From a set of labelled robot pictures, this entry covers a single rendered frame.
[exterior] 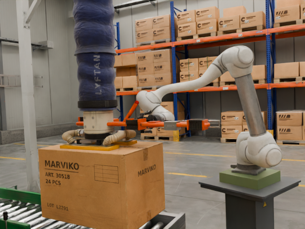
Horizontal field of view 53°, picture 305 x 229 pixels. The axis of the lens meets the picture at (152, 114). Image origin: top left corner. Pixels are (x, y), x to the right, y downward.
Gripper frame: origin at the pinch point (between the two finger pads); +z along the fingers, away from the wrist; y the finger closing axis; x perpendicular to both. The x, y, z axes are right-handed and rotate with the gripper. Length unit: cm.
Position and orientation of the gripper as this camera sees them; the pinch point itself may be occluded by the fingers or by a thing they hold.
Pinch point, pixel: (138, 123)
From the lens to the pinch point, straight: 165.5
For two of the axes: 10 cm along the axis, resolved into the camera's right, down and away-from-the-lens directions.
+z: -4.6, 0.6, -8.8
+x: -8.9, 0.1, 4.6
